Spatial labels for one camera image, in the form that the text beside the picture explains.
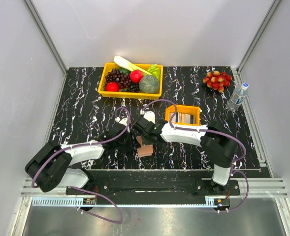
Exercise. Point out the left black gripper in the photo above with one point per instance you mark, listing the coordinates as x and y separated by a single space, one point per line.
132 137

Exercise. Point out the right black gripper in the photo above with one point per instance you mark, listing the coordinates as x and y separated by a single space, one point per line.
145 141

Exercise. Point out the orange card box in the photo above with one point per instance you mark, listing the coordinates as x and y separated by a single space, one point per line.
192 110

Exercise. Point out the yellow fruit tray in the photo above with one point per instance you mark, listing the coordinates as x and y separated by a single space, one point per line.
131 95

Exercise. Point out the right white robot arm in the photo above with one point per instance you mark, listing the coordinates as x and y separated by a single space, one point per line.
220 147

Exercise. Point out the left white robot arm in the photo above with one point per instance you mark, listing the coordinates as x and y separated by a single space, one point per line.
50 167

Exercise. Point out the stack of cards in box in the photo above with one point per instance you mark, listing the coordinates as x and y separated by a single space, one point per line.
183 118

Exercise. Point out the black grape bunch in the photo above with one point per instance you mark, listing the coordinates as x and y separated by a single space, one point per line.
131 88

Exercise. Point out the green netted melon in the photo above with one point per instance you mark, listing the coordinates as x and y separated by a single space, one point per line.
149 84

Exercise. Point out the red apple left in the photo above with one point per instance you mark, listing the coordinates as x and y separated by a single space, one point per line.
112 87

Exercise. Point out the red apple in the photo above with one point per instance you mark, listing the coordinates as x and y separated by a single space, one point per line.
136 76
112 87

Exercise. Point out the purple grape bunch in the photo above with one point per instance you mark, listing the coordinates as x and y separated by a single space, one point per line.
117 76

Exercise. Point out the red apple right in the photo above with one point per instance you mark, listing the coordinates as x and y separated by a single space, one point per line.
136 76

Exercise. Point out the white green leek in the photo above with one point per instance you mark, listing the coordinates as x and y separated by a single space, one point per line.
146 69

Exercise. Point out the green avocado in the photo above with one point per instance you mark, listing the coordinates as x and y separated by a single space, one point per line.
124 71

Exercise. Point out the clear plastic water bottle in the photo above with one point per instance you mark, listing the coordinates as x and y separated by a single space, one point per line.
238 96

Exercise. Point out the aluminium frame rail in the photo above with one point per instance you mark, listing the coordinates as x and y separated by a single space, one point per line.
31 8

